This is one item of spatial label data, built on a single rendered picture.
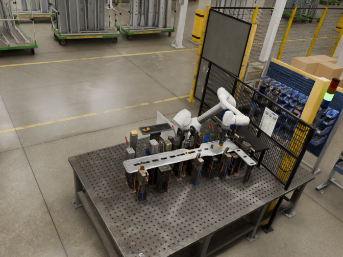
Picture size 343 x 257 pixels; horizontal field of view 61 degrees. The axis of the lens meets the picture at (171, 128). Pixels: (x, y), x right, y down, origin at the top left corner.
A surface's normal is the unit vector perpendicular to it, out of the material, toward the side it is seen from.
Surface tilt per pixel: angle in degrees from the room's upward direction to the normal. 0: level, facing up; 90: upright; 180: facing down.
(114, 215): 0
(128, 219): 0
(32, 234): 0
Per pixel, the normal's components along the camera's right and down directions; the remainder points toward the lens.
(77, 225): 0.13, -0.84
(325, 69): -0.86, 0.18
